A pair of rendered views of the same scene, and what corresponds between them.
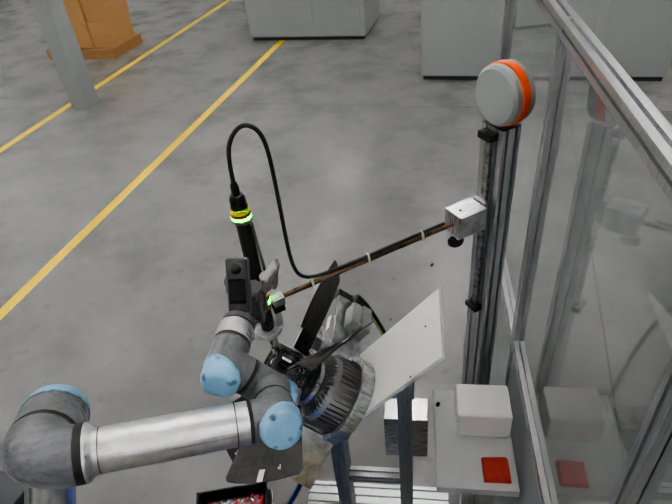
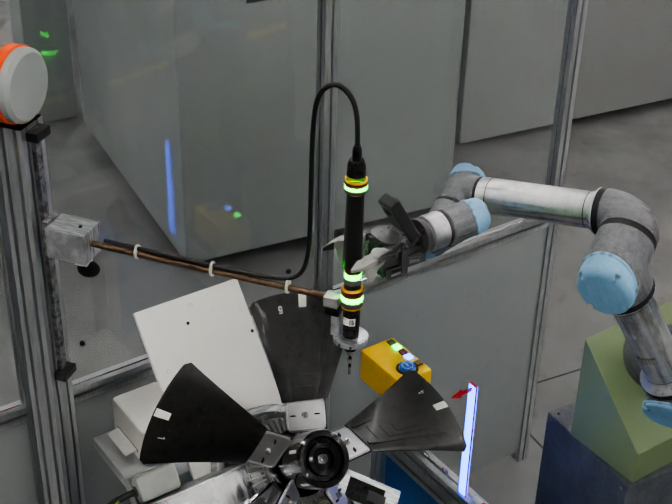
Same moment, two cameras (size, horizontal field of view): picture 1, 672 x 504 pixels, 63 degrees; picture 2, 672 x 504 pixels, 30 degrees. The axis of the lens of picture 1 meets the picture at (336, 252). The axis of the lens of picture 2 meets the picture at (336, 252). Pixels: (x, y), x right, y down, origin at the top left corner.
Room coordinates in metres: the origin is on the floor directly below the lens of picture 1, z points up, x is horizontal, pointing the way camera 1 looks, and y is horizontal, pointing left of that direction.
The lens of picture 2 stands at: (2.47, 1.58, 2.92)
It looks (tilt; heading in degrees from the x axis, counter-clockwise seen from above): 32 degrees down; 224
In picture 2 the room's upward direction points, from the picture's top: 2 degrees clockwise
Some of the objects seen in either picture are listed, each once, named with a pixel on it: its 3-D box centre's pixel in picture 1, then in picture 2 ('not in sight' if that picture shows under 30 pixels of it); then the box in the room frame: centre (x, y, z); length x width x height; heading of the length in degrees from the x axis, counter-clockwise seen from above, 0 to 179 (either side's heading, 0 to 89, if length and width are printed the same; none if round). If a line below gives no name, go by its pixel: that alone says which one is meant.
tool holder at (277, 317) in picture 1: (268, 315); (346, 318); (0.99, 0.18, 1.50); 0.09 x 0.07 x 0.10; 115
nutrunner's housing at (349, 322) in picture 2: (253, 268); (353, 252); (0.99, 0.19, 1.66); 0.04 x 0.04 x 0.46
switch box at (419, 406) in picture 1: (406, 427); not in sight; (1.15, -0.18, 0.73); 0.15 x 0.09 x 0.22; 80
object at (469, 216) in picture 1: (467, 217); (70, 238); (1.25, -0.38, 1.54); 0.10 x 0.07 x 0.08; 115
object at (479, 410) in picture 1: (481, 406); (145, 425); (1.07, -0.41, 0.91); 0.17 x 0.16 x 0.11; 80
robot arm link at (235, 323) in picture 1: (236, 334); (429, 231); (0.80, 0.22, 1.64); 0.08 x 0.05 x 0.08; 80
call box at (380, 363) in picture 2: not in sight; (395, 375); (0.58, -0.03, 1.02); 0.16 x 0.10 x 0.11; 80
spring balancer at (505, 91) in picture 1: (504, 93); (14, 83); (1.29, -0.46, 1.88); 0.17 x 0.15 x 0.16; 170
